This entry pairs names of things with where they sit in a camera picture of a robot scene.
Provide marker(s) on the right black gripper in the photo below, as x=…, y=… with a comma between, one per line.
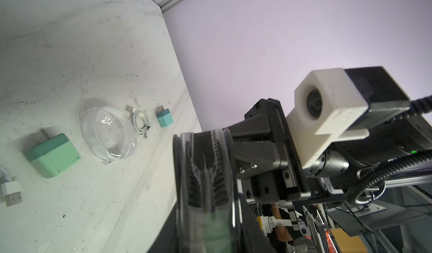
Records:
x=266, y=160

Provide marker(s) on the green charger plug front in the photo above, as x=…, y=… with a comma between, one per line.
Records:
x=211, y=232

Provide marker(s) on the green charger plug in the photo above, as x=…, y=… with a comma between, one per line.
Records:
x=53, y=156
x=211, y=232

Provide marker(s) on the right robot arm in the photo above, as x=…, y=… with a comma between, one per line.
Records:
x=399, y=137

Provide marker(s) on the teal charger plug right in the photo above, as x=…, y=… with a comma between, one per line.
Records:
x=164, y=116

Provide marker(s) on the clear round case right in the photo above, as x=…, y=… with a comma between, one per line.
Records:
x=108, y=133

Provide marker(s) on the green charger plug centre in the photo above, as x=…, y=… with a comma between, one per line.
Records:
x=53, y=156

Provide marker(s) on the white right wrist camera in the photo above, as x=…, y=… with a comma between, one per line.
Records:
x=342, y=105

